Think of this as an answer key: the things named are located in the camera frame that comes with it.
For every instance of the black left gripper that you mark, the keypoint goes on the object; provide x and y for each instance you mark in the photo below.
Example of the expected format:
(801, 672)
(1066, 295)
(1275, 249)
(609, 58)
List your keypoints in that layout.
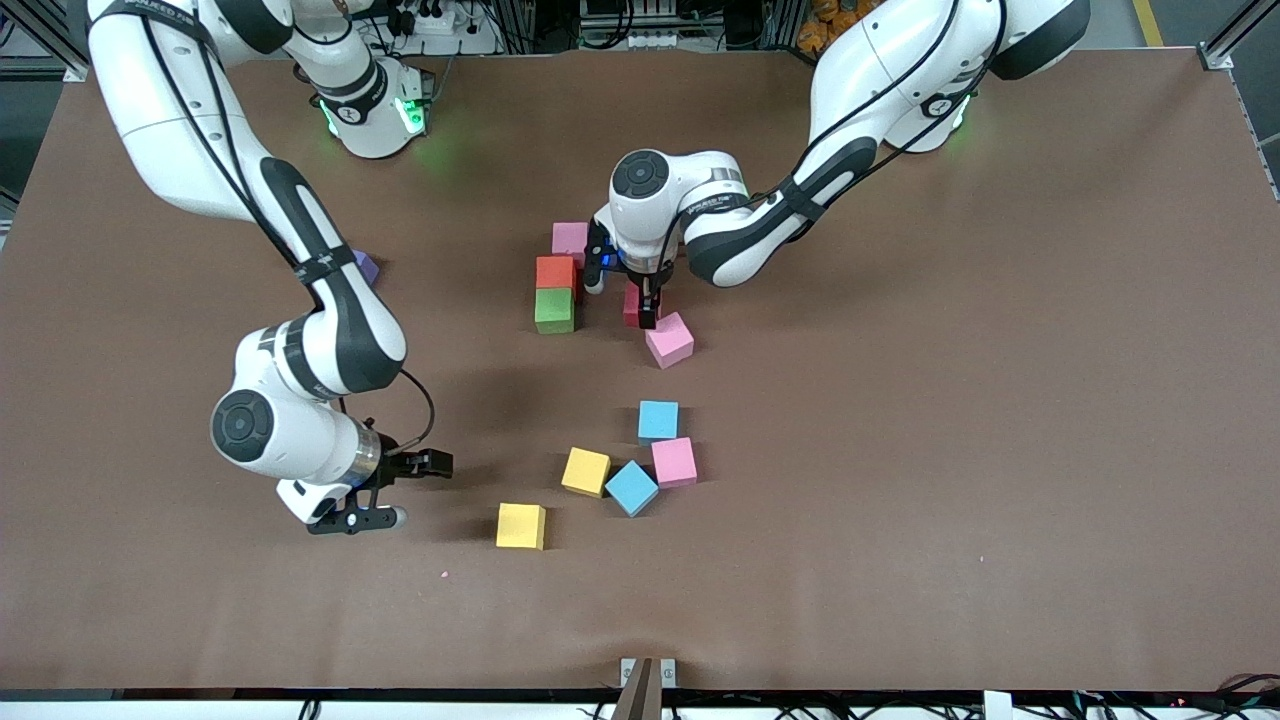
(648, 296)

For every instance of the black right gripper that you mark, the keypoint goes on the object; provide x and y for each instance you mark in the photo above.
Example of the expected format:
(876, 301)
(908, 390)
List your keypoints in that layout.
(400, 465)

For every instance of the red foam block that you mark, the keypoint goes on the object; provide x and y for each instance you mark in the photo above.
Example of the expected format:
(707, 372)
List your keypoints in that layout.
(631, 308)

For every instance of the pink foam block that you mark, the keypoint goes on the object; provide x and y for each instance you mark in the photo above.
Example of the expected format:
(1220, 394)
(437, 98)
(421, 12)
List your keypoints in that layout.
(670, 342)
(570, 240)
(674, 461)

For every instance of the green foam block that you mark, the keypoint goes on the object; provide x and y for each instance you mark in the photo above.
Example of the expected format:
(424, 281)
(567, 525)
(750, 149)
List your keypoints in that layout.
(554, 310)

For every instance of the orange foam block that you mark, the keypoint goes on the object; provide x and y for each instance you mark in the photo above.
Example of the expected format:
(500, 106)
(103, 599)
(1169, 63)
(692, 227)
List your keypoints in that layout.
(555, 273)

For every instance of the yellow foam block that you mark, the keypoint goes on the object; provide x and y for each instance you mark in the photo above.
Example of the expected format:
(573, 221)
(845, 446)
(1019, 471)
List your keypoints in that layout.
(586, 470)
(520, 524)

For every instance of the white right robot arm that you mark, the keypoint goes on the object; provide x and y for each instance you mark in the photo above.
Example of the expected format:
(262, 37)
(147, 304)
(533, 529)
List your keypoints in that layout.
(240, 425)

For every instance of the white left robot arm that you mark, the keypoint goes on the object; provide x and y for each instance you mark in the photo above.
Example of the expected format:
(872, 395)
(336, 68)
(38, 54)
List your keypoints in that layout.
(640, 175)

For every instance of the blue foam block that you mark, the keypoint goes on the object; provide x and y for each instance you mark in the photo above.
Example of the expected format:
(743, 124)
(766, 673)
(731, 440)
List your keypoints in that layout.
(658, 419)
(632, 487)

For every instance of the purple foam block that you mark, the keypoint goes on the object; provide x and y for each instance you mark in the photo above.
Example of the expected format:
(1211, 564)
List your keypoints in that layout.
(367, 268)

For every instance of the small white power strip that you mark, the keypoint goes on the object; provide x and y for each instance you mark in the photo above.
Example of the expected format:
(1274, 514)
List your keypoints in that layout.
(650, 40)

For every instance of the dark equipment unit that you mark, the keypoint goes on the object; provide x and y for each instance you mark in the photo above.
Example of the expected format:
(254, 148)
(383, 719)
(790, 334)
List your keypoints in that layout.
(640, 12)

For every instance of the orange round items pile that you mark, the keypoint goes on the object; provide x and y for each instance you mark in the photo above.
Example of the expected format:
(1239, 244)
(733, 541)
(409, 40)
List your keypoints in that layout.
(825, 25)

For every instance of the white power strip with plugs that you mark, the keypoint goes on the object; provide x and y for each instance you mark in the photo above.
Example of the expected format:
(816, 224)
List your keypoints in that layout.
(435, 20)

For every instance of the brown paper table cover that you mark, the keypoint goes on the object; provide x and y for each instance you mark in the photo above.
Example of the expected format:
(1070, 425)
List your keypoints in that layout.
(900, 560)

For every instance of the aluminium frame post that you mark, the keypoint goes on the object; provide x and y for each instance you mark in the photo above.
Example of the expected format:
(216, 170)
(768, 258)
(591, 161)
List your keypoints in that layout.
(515, 25)
(785, 25)

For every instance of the brown wedge post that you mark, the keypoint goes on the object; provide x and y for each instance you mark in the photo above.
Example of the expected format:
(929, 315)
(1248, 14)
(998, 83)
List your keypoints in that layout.
(637, 695)

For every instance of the small metal bracket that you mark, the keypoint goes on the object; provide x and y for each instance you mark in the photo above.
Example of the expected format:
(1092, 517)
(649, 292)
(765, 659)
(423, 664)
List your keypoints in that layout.
(668, 672)

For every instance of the white table edge rail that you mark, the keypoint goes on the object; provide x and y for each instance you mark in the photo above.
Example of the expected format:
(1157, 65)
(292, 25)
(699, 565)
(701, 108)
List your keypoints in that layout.
(200, 712)

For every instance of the white edge bracket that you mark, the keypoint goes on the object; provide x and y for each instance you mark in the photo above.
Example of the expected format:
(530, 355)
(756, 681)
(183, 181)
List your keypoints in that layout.
(997, 705)

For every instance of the aluminium frame corner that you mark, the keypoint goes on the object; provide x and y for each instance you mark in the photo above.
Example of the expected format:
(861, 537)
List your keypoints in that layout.
(1218, 58)
(30, 68)

